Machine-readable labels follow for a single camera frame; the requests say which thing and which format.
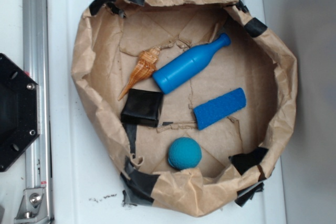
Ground blue rectangular sponge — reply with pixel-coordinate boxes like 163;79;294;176
193;88;247;130

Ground brown paper bin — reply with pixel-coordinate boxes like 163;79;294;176
71;0;298;217

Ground blue plastic bottle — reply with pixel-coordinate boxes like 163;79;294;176
153;34;231;94

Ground black square block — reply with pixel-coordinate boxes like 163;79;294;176
121;89;164;127

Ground orange spiral seashell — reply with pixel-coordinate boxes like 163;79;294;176
118;47;161;101

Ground teal golf ball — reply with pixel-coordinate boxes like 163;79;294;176
168;137;202;170

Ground aluminium extrusion rail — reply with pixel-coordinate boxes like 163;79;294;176
23;0;54;223

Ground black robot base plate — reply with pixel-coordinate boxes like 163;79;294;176
1;54;40;172

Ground metal corner bracket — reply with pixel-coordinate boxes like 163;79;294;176
14;188;48;223

